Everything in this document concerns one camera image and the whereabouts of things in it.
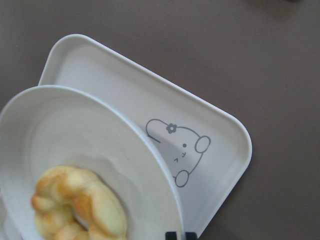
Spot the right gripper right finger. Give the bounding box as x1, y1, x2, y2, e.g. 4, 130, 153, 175
184, 227, 198, 240

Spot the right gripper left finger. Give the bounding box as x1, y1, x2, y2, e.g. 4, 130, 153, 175
165, 230, 178, 240

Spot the braided golden donut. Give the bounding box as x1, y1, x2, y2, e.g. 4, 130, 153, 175
31, 165, 128, 240

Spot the white round plate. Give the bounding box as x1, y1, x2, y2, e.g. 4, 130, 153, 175
0, 85, 185, 240

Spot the cream rabbit tray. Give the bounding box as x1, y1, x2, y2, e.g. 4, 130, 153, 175
39, 34, 252, 236

